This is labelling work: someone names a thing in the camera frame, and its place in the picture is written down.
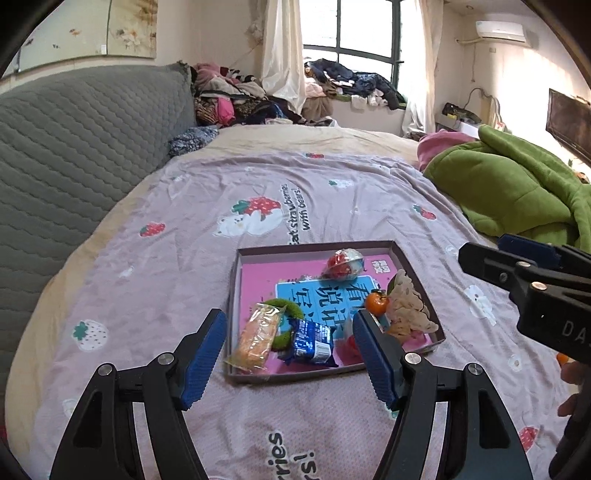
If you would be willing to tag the foil-wrapped surprise egg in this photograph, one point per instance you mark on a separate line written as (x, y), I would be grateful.
(353, 346)
(344, 265)

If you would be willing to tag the green fleece blanket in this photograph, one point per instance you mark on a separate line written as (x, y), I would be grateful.
(508, 184)

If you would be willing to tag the white air conditioner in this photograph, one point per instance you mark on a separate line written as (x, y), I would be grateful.
(501, 30)

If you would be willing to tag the white nightstand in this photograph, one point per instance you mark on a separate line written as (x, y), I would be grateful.
(455, 127)

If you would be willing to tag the dark-framed window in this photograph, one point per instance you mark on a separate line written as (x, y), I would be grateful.
(364, 27)

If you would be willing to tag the tangerine with green leaf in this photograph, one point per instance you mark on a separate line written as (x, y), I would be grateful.
(376, 304)

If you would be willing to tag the pile of dark clothes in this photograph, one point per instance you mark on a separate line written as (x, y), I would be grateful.
(351, 81)

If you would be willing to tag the blue snack packet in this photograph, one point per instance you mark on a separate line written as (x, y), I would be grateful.
(309, 339)

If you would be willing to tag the cream curtain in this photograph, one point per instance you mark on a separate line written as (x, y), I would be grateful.
(281, 46)
(422, 69)

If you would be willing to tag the person's right hand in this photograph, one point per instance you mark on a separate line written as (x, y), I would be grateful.
(575, 371)

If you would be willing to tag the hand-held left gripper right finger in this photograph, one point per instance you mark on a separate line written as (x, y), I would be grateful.
(376, 364)

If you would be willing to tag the pink book with blue label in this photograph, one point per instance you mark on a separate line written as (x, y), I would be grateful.
(263, 281)

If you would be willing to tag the clear orange wafer packet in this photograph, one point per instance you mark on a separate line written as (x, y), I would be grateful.
(256, 341)

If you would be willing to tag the white air conditioner pipe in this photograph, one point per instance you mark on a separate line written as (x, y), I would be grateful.
(474, 60)

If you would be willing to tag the blue patterned cloth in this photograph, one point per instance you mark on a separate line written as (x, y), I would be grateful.
(191, 141)

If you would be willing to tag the small leafless orange fruit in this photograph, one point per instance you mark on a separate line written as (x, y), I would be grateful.
(562, 358)

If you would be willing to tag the flower painted wall panels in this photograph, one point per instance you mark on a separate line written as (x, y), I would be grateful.
(92, 32)

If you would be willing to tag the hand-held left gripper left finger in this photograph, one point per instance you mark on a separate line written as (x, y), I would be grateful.
(203, 360)

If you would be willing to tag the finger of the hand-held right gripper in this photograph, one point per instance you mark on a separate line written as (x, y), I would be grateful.
(526, 244)
(498, 267)

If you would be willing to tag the pile of mixed clothes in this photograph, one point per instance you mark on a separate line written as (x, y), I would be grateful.
(231, 97)

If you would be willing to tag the brown shallow cardboard box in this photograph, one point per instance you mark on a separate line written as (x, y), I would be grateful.
(277, 377)

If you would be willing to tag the grey quilted headboard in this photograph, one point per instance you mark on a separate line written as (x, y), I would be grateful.
(69, 152)

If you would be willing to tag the pink strawberry printed blanket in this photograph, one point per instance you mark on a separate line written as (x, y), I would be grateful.
(184, 203)

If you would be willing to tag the pink pillow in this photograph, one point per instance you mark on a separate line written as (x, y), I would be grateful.
(443, 145)

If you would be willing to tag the dark wall frame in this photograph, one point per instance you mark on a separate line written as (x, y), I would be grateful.
(568, 120)

